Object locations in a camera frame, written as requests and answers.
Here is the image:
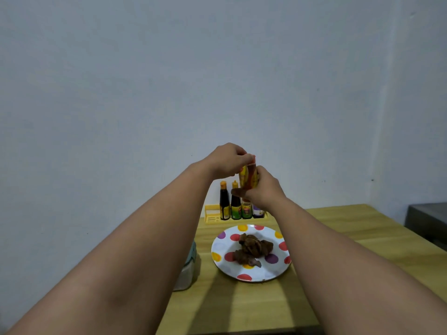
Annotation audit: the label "person's left hand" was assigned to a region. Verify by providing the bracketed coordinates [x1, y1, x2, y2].
[204, 143, 255, 180]

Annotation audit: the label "person's right hand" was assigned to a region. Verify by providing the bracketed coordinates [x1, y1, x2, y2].
[231, 166, 287, 215]

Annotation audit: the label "person's left forearm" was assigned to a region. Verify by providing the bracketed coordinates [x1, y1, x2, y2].
[5, 159, 216, 335]

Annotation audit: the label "person's right forearm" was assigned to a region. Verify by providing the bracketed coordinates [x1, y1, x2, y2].
[271, 197, 447, 335]

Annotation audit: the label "green label sauce bottle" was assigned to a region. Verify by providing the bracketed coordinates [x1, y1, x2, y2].
[231, 180, 242, 220]

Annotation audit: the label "dark sauce bottle yellow cap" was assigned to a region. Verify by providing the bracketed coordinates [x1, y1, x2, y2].
[219, 181, 231, 221]

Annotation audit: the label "yellow plastic rack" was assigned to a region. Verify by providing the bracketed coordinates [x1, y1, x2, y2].
[204, 204, 269, 224]

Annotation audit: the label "brown cooked meat pieces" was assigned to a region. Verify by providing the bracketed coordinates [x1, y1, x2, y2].
[233, 233, 274, 268]

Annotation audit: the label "white polka dot plate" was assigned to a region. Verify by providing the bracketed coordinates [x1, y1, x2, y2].
[211, 224, 292, 283]

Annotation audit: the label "clear container with teal lid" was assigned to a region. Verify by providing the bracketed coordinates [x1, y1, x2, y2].
[173, 241, 197, 292]

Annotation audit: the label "dark grey cabinet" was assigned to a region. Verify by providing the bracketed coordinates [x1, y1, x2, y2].
[404, 202, 447, 252]

